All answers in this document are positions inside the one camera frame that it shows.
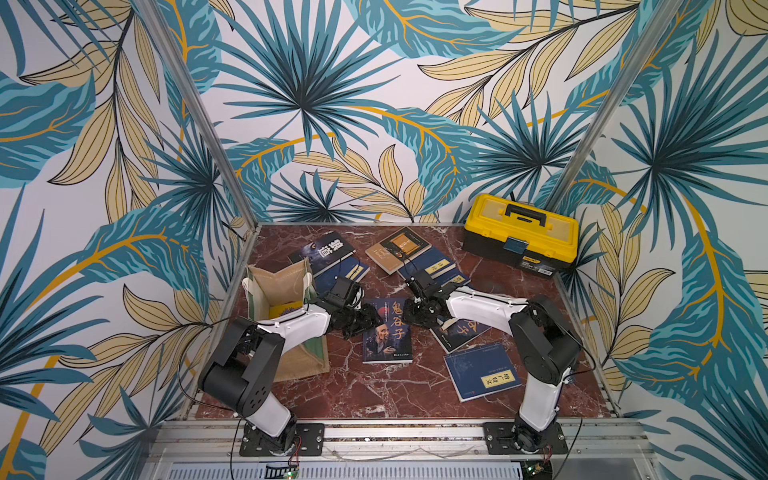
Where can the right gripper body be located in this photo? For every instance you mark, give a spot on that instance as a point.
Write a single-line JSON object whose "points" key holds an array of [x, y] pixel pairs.
{"points": [[425, 309]]}

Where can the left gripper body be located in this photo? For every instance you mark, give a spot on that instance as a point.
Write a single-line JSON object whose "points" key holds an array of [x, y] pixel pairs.
{"points": [[358, 320]]}

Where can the dark guiguzi book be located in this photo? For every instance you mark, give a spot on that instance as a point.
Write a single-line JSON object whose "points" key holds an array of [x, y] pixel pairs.
{"points": [[458, 334], [391, 340]]}

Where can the green burlap Christmas bag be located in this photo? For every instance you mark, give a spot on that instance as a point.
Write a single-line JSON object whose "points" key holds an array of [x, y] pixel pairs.
{"points": [[305, 352]]}

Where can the yellow book purple hair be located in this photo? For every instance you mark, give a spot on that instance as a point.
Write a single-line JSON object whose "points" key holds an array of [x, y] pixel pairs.
{"points": [[283, 309]]}

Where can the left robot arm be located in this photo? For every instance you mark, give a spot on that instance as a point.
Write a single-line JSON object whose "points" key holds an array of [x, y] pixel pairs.
{"points": [[242, 368]]}

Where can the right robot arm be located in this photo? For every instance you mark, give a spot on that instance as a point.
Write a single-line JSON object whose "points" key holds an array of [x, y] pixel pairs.
{"points": [[546, 343]]}

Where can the blue book near bag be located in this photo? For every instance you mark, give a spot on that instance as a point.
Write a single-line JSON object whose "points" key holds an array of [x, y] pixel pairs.
{"points": [[351, 268]]}

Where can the blue book middle stack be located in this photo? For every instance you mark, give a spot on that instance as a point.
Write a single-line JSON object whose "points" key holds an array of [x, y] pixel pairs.
{"points": [[453, 276]]}

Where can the blue book stack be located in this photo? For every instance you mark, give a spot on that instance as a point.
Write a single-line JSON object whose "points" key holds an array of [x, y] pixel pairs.
{"points": [[431, 260], [453, 276]]}

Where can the blue book top stack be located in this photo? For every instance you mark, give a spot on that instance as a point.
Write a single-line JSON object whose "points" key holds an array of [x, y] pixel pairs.
{"points": [[431, 260]]}

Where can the dark wolf cover book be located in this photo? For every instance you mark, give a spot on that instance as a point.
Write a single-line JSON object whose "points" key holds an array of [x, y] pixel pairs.
{"points": [[323, 253]]}

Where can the brown cover book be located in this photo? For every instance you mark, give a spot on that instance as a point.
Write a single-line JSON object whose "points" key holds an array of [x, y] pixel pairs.
{"points": [[393, 252]]}

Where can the blue book front right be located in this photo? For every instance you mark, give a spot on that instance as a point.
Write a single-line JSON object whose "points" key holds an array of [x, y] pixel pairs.
{"points": [[482, 371]]}

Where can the yellow black toolbox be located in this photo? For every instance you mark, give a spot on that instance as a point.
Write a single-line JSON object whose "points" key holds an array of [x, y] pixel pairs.
{"points": [[521, 236]]}

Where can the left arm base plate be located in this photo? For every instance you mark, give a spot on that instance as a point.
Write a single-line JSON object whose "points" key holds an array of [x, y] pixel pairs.
{"points": [[304, 439]]}

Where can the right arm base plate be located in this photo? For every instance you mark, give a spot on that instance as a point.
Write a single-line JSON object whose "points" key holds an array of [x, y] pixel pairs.
{"points": [[516, 437]]}

